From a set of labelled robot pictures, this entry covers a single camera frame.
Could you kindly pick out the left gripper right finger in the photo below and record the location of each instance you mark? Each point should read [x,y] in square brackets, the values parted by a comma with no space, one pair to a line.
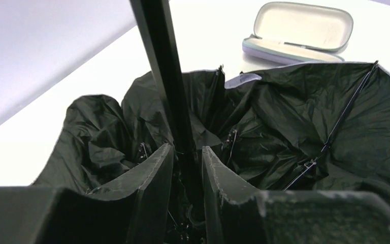
[237,212]

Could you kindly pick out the purple umbrella case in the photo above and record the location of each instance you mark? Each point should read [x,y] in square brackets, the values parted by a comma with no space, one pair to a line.
[289,33]

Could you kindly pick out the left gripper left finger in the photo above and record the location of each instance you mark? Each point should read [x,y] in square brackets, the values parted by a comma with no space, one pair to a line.
[132,208]

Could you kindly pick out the purple umbrella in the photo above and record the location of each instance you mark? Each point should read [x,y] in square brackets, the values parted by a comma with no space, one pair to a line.
[309,127]

